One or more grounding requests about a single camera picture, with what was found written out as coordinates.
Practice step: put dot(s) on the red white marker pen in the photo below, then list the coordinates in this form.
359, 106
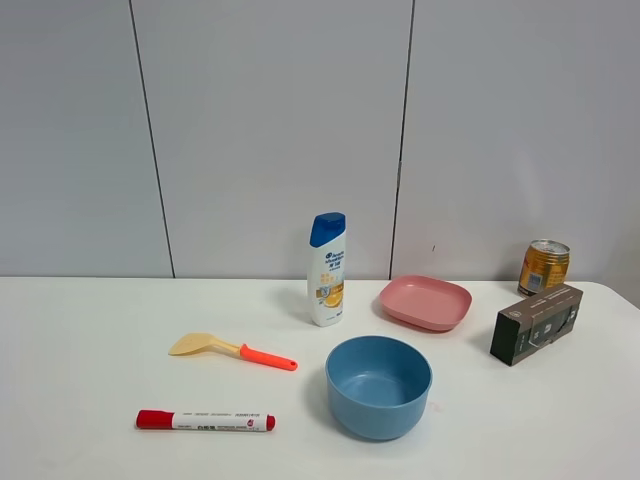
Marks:
204, 421

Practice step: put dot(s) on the white blue shampoo bottle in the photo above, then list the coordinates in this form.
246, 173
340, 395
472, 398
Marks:
326, 272

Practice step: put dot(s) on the pink square plate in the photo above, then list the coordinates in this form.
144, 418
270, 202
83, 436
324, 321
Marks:
424, 302

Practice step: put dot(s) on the blue plastic bowl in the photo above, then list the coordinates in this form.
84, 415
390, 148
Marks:
377, 386

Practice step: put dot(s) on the yellow orange rice spatula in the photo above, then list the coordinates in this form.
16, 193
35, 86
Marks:
195, 343

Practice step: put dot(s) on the yellow drink can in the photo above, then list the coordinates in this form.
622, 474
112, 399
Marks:
545, 265

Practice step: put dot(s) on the brown coffee capsule box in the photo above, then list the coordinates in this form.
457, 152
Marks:
535, 322

